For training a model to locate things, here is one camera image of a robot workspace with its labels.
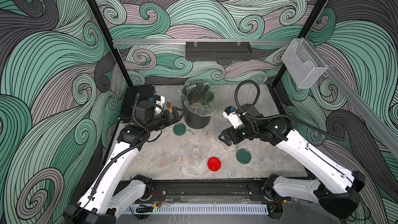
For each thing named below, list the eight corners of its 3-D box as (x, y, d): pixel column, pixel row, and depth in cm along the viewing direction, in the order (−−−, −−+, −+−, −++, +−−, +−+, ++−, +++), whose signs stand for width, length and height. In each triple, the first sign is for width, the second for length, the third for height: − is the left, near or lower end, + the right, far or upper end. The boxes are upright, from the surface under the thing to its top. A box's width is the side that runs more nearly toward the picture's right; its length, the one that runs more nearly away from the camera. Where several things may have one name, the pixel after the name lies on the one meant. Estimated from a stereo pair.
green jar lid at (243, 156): (237, 164, 84) (238, 162, 83) (234, 149, 89) (235, 148, 88) (252, 164, 84) (253, 162, 83) (248, 149, 89) (249, 148, 88)
